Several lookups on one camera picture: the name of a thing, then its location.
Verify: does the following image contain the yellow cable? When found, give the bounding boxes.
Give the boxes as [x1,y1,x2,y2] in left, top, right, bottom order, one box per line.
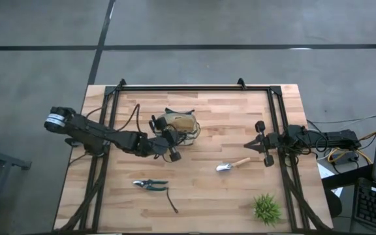
[326,148,373,166]

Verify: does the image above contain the green-handled pruning shears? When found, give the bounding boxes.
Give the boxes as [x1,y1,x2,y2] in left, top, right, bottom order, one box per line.
[132,178,180,215]

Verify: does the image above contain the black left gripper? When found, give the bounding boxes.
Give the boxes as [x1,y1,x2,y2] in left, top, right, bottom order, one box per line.
[149,116,183,163]

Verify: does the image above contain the narrow trowel wooden handle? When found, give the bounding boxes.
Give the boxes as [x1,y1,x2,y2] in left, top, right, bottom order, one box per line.
[215,157,251,172]

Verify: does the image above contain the green artificial plant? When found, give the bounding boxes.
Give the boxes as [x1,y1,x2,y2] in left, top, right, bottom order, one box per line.
[253,193,283,227]

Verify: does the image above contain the black metal table frame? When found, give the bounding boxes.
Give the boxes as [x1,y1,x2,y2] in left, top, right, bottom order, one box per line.
[54,78,334,233]

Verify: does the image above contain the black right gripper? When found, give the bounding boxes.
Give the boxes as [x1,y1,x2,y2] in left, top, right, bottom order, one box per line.
[243,120,280,168]

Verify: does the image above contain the white paper sheet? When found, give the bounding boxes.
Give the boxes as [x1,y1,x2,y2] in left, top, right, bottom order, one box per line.
[317,162,344,198]

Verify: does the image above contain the grey power box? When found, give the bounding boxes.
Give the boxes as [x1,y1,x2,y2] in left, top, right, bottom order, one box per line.
[333,151,360,165]

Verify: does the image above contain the black keyboard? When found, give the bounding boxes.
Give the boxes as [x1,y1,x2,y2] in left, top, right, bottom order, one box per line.
[351,178,376,234]

